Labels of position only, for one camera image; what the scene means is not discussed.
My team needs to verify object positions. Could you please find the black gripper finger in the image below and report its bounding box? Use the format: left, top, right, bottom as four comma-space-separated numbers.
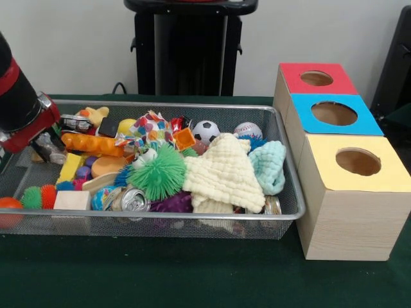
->
48, 127, 67, 152
29, 143, 52, 164

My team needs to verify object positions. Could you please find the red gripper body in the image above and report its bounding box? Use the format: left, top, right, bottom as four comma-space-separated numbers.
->
1, 92, 62, 154

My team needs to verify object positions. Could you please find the crushed clear plastic bottle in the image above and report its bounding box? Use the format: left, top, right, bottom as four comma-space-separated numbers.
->
34, 132, 67, 165

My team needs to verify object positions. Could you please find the colourful heart-print cloth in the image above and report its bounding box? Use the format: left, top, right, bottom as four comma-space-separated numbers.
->
114, 110, 176, 153

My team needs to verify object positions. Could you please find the green spiky googly-eyed toy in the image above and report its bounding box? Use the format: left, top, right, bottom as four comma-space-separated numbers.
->
127, 142, 188, 201

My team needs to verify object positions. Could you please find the cream waffle cloth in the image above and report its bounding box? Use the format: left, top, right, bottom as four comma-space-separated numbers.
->
181, 133, 266, 214

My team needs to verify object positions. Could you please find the light blue waffle cloth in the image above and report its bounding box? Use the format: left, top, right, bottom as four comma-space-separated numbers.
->
247, 140, 287, 196

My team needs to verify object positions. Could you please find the wooden box with three holes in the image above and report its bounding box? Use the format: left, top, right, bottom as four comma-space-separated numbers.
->
272, 62, 411, 261

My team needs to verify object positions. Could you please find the yellow wooden block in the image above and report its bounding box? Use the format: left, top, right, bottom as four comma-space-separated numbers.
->
57, 153, 85, 184

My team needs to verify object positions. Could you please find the orange bumpy toy block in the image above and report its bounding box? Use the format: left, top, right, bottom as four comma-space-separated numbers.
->
60, 132, 125, 158

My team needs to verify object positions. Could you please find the plain wooden block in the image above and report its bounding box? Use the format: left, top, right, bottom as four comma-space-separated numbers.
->
53, 191, 92, 211

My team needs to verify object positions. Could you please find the silver drinks can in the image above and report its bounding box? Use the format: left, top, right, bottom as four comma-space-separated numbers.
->
120, 186, 152, 212

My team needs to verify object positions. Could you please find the small soccer ball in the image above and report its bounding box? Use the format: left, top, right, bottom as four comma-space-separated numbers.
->
192, 120, 222, 145

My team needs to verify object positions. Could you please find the dark green table cloth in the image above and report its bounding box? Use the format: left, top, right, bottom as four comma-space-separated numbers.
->
381, 103, 411, 129
0, 94, 411, 308

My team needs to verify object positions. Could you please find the small white baseball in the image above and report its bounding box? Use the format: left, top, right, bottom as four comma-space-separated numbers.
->
233, 122, 263, 139

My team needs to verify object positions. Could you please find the black upright panel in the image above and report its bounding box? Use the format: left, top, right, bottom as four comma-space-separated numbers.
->
369, 4, 411, 119

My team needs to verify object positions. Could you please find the shallow wire mesh bin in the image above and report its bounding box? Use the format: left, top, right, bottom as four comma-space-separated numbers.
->
0, 99, 306, 240

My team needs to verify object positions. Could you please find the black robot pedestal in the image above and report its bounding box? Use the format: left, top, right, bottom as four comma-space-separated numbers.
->
123, 0, 259, 96

